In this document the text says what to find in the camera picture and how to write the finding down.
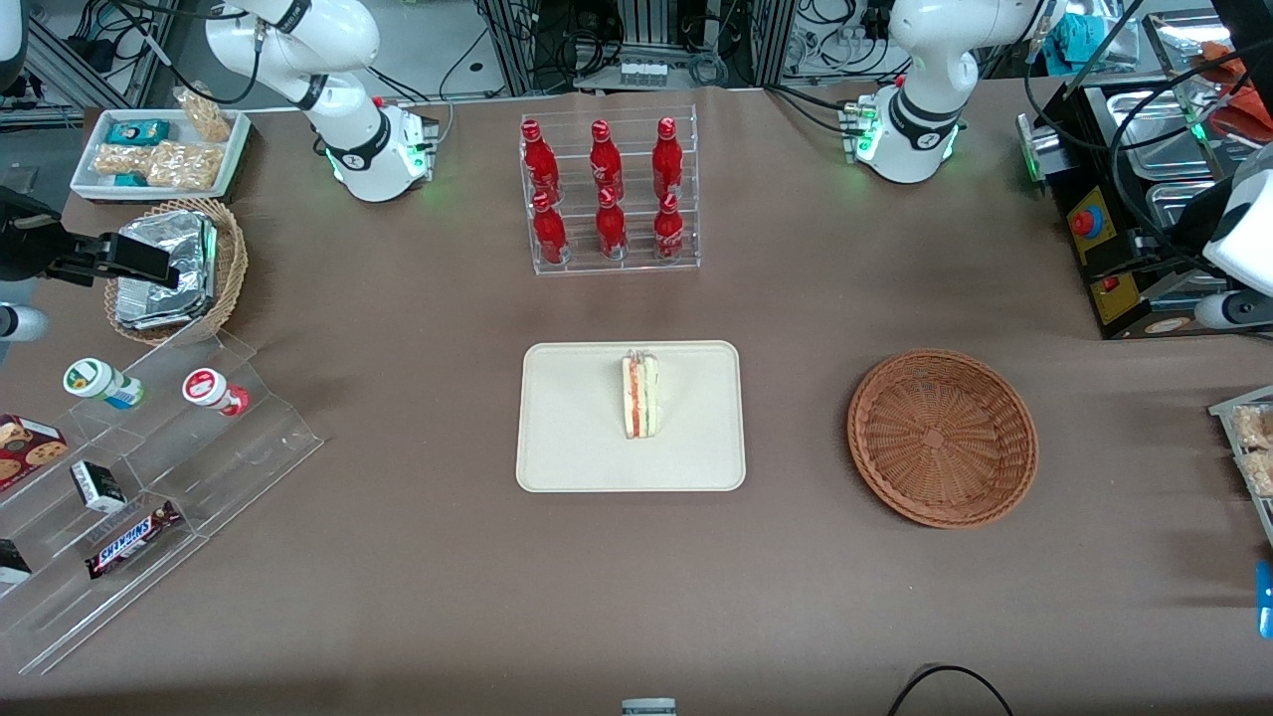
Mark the blue plastic object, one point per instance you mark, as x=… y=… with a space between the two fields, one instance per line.
x=1265 y=602

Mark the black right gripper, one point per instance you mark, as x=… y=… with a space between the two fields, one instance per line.
x=22 y=249

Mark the white rectangular snack tray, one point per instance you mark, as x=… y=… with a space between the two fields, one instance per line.
x=90 y=184

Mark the small red button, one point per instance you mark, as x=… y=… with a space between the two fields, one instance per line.
x=1109 y=284

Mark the beige rectangular tray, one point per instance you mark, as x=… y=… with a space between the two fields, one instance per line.
x=567 y=428

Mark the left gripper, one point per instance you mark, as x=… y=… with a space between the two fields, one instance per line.
x=1190 y=227

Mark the red emergency stop button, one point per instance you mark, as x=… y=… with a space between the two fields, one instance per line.
x=1087 y=222

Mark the metal steel tray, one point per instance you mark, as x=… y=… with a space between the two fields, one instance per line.
x=1159 y=129

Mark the snickers chocolate bar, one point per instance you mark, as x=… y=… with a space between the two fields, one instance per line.
x=131 y=539

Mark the clear acrylic side rack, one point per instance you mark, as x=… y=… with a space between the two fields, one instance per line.
x=1248 y=517

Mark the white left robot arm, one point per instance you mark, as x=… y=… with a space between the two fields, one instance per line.
x=915 y=99

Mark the black control box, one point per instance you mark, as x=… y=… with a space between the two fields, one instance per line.
x=1094 y=179

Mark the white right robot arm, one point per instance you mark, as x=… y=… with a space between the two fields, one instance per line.
x=348 y=60

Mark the light wicker basket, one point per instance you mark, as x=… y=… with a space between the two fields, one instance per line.
x=231 y=268

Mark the clear acrylic stepped stand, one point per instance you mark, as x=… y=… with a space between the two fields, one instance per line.
x=229 y=467

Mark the grey metal bracket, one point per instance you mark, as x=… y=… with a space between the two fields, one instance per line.
x=648 y=708

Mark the brown round wicker basket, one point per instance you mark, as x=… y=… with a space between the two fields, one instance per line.
x=940 y=438

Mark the red lid yogurt cup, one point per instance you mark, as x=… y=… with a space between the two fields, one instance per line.
x=209 y=388

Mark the small black white box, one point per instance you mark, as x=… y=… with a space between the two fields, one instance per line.
x=97 y=487

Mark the clear acrylic bottle rack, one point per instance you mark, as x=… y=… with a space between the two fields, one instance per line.
x=636 y=268

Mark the clear bag of rice snacks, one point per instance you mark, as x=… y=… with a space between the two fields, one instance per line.
x=1255 y=428
x=1261 y=472

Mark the black snack box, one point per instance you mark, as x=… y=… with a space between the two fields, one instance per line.
x=12 y=562

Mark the small teal snack packet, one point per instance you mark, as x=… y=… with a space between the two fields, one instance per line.
x=129 y=180

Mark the triangular layered sandwich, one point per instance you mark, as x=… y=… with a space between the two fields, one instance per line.
x=640 y=396

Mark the orange red cloth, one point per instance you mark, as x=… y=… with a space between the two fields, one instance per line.
x=1243 y=109

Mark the white power strip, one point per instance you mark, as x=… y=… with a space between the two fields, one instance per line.
x=643 y=75

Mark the red soda bottle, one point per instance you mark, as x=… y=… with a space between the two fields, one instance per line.
x=668 y=231
x=605 y=159
x=667 y=157
x=540 y=159
x=611 y=229
x=549 y=234

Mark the clear bag of puffed snacks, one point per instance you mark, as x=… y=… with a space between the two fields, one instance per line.
x=121 y=159
x=187 y=166
x=206 y=114

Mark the teal snack box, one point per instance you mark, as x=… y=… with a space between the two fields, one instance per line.
x=137 y=132

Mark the green lid yogurt cup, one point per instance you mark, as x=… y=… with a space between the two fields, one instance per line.
x=94 y=381

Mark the teal cloth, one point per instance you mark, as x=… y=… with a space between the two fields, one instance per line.
x=1079 y=38

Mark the red cookie box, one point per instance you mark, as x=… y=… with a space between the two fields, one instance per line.
x=28 y=449

